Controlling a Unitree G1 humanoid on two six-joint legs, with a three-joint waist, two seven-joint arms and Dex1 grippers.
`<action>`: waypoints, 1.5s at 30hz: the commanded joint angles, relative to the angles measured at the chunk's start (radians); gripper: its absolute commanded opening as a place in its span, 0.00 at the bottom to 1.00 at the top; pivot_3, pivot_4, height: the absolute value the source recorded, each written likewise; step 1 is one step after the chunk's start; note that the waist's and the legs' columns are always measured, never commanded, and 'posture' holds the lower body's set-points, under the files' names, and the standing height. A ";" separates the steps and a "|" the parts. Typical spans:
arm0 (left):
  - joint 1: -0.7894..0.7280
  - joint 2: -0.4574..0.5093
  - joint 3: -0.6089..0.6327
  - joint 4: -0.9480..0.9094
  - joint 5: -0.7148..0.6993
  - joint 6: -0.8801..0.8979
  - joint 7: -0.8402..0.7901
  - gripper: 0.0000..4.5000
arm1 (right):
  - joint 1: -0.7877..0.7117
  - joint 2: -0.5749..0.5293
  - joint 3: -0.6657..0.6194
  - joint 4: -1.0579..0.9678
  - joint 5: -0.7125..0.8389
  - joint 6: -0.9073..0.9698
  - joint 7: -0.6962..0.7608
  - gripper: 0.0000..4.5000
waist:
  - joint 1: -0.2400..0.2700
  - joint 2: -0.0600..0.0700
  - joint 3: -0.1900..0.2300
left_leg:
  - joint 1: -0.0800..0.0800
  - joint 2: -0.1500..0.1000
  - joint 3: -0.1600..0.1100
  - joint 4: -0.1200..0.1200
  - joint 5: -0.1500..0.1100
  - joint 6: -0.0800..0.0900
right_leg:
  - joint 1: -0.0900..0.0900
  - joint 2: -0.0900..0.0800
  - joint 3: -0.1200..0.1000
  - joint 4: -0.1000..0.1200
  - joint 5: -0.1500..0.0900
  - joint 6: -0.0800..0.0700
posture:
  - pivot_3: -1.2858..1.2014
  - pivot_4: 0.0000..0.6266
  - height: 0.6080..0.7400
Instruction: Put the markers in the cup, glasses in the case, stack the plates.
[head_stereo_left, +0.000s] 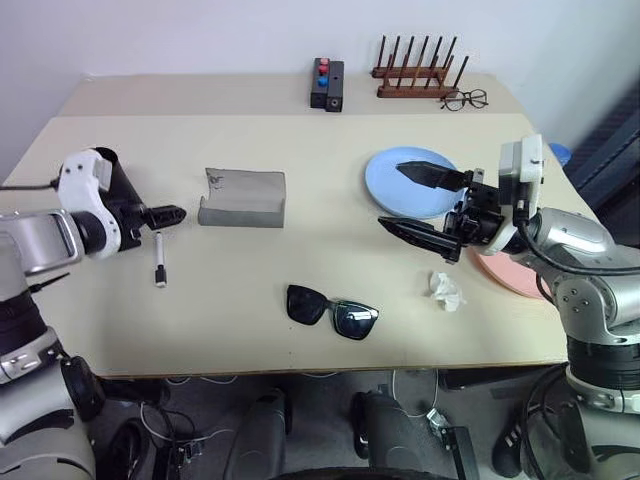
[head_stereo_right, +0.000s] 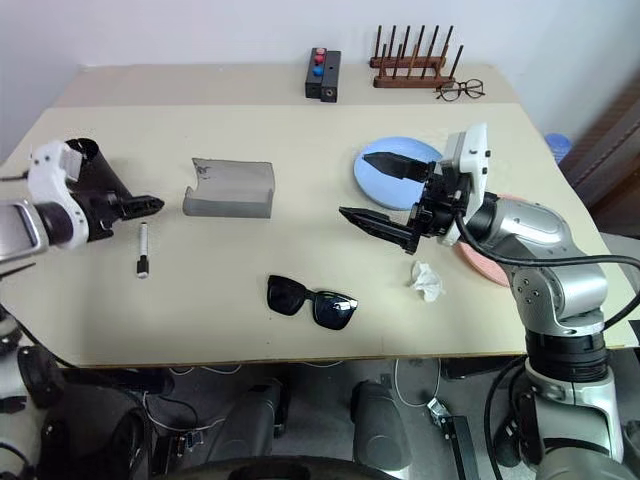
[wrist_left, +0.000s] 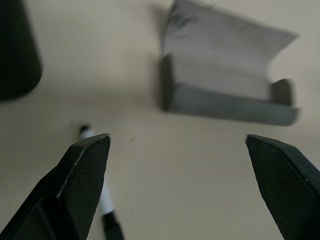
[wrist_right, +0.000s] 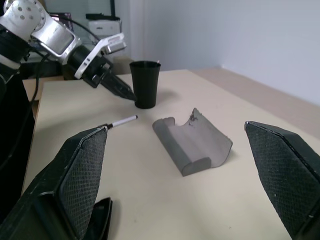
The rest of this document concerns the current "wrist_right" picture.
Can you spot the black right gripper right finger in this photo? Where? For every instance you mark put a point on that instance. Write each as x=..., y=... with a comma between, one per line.
x=282, y=175

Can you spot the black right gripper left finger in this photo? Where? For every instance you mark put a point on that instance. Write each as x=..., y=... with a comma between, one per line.
x=75, y=180

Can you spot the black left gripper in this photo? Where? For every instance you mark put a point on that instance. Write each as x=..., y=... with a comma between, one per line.
x=96, y=72

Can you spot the black plastic cup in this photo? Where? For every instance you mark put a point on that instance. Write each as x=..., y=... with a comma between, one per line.
x=145, y=85

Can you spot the grey open glasses case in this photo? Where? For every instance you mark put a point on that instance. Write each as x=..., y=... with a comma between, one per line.
x=180, y=145

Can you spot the white marker with black cap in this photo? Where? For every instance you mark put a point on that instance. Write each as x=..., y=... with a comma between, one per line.
x=123, y=121

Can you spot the white printer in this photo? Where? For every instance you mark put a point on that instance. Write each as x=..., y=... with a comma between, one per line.
x=103, y=27

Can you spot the black device on printer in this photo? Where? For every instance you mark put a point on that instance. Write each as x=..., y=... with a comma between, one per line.
x=102, y=16

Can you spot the dark robot torso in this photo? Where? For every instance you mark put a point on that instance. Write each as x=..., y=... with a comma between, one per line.
x=12, y=125

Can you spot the light wooden side table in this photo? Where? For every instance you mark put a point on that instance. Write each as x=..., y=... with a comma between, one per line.
x=31, y=88

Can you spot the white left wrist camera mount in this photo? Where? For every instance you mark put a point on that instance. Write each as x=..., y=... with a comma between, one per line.
x=100, y=46

